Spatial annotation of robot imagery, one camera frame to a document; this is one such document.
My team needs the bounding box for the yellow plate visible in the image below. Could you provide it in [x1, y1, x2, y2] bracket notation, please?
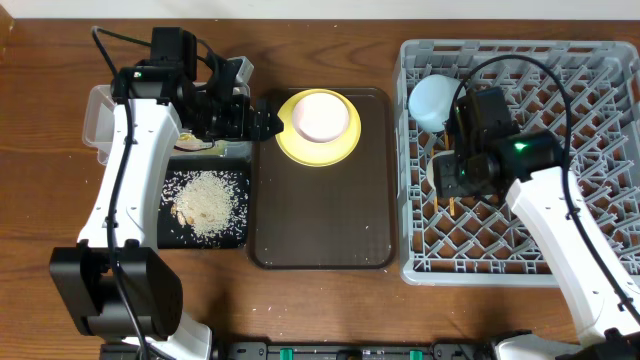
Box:
[276, 89, 361, 167]

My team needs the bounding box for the yellow snack wrapper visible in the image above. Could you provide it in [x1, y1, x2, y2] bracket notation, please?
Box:
[174, 133, 226, 152]

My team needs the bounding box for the light blue bowl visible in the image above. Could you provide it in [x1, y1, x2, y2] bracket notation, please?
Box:
[408, 75, 460, 133]

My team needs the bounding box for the white paper cup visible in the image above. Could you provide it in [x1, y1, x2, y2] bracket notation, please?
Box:
[426, 150, 454, 188]

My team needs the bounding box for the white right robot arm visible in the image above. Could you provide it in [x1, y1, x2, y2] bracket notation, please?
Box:
[427, 130, 639, 359]

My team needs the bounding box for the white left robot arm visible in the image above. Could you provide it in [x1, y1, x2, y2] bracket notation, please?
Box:
[49, 57, 282, 359]

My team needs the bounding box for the grey dishwasher rack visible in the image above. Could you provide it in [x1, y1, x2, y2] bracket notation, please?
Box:
[393, 39, 639, 287]

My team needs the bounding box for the pile of rice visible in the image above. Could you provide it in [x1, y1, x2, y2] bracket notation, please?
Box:
[167, 169, 249, 246]

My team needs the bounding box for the brown serving tray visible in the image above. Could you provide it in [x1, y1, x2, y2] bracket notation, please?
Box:
[246, 88, 398, 270]

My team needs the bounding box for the black tray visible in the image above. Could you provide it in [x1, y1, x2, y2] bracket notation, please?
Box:
[157, 158, 251, 251]

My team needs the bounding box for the clear plastic bin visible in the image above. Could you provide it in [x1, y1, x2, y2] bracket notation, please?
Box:
[83, 85, 252, 166]

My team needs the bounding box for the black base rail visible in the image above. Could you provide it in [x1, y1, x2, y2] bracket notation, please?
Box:
[211, 341, 497, 360]

